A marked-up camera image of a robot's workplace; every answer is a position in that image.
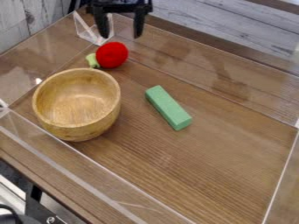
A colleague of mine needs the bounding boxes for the wooden bowl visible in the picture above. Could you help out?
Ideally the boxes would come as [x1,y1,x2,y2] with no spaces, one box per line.
[31,68,121,142]

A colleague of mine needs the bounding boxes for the green rectangular block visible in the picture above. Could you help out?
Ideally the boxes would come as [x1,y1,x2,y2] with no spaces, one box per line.
[144,86,192,131]

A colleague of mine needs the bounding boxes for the black cable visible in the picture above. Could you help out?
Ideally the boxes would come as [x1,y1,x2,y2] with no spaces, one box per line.
[0,203,22,224]

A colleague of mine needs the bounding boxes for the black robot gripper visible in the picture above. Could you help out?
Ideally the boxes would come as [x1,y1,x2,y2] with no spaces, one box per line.
[86,0,153,39]

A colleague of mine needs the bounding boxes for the red plush strawberry toy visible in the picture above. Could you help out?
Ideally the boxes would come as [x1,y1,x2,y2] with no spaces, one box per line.
[85,42,128,69]

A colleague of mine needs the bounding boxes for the clear acrylic tray wall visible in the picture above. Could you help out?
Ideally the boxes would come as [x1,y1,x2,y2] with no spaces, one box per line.
[0,12,299,224]

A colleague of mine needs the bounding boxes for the black table leg clamp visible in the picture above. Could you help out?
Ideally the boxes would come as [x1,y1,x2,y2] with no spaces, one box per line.
[23,185,66,224]

